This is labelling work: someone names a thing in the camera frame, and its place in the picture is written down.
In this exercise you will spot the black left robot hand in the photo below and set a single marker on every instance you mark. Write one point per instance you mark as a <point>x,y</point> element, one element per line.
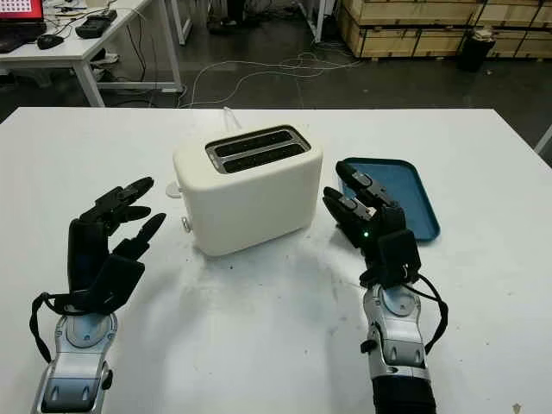
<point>86,254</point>

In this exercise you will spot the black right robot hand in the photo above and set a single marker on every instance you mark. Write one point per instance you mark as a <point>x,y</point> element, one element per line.
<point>366,215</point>

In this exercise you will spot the cream white two-slot toaster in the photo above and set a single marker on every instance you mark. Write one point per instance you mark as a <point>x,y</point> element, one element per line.
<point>250,202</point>

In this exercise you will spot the blue plastic tray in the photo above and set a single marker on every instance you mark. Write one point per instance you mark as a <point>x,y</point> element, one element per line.
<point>414,194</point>

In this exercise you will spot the wooden shipping crate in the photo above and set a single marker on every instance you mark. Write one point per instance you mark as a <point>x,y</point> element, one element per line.
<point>524,43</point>
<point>405,41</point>
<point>517,13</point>
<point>409,10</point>

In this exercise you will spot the black waste bin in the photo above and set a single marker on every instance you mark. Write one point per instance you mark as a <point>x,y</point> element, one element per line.
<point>474,54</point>

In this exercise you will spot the white office desk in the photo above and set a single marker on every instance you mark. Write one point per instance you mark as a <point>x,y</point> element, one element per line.
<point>73,47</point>

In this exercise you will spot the black computer mouse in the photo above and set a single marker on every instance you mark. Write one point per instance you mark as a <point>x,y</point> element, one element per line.
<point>49,41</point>

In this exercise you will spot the black handheld controller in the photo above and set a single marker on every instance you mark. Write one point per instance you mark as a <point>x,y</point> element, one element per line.
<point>92,26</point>

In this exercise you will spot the black laptop with red screen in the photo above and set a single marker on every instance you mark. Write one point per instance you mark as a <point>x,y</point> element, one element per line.
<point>17,30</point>

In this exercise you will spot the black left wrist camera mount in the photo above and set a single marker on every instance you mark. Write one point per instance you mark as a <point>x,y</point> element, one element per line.
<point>116,276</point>

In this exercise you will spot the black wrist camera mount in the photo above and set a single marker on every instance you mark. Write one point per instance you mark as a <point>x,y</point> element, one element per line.
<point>399,254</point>
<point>116,276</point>

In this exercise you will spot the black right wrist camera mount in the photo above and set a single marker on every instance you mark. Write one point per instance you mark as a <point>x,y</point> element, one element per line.
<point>399,254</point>

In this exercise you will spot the white desk frame leg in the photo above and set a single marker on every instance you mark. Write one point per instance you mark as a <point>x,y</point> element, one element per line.
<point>315,21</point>
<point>183,26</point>

